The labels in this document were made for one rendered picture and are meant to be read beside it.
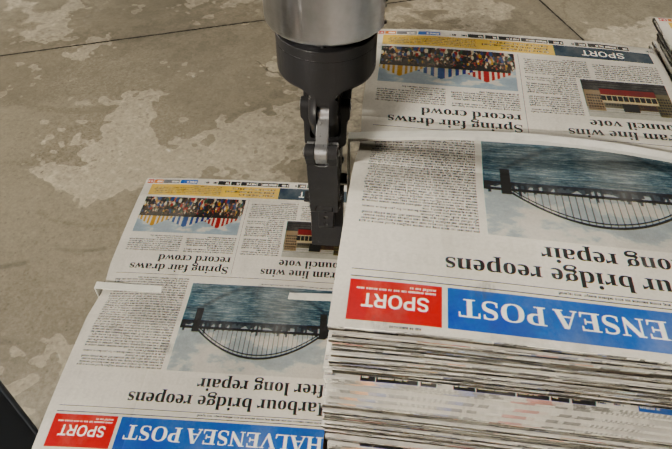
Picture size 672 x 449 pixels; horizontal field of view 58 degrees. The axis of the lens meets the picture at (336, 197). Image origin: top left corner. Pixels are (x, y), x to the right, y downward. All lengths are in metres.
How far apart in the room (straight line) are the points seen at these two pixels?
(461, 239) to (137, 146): 1.91
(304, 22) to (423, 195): 0.15
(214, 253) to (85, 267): 1.20
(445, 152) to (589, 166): 0.11
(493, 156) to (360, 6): 0.18
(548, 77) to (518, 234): 0.21
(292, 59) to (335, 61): 0.03
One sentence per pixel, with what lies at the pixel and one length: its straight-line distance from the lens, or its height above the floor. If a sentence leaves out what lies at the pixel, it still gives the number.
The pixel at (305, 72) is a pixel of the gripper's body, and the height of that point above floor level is 1.14.
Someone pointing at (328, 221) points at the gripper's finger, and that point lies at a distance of 0.56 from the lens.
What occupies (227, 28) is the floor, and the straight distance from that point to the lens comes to 2.88.
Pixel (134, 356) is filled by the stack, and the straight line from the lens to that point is 0.68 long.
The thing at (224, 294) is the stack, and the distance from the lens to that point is 0.70.
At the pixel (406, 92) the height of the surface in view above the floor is 1.06.
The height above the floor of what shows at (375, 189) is 1.06.
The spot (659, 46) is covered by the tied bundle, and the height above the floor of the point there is 1.05.
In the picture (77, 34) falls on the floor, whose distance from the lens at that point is 3.01.
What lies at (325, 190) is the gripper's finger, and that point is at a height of 1.03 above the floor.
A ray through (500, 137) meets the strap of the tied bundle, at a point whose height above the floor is 1.07.
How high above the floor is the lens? 1.38
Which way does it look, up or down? 45 degrees down
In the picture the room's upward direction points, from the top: straight up
